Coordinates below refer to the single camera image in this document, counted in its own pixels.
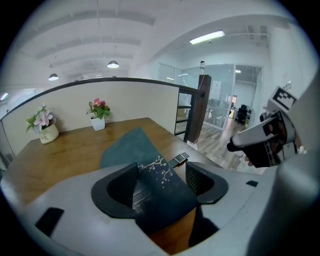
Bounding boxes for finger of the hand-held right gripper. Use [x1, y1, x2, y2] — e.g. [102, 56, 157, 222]
[226, 116, 279, 153]
[244, 141, 285, 169]

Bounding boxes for dark blue blossom print notebook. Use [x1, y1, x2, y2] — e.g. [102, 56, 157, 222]
[100, 126, 199, 236]

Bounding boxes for dark wooden post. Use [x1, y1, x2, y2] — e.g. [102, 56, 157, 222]
[187, 74, 213, 145]

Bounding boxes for round cream pot pink flowers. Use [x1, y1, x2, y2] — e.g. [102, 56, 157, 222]
[25, 103, 60, 145]

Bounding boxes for small black strap device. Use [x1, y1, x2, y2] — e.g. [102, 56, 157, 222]
[167, 151, 190, 168]

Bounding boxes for black metal frame rack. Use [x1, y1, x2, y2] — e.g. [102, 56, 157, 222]
[173, 86, 206, 142]

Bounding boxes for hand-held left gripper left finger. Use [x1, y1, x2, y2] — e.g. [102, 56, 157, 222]
[90, 162, 140, 219]

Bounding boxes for long ceiling light panel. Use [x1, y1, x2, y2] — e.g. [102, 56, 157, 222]
[189, 29, 226, 46]

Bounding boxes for beige desk partition black rim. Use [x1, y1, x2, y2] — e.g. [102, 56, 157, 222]
[0, 77, 206, 161]

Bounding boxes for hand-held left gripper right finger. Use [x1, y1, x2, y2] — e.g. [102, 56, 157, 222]
[185, 161, 229, 205]

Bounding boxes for glass office partition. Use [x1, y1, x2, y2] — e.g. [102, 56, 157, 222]
[158, 62, 264, 131]

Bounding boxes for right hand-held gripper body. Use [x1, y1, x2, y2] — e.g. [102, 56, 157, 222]
[259, 85, 309, 168]

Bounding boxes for square white pot red flowers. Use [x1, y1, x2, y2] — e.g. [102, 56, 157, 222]
[86, 97, 112, 132]

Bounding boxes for black office chair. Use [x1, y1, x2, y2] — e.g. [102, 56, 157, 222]
[235, 104, 249, 124]

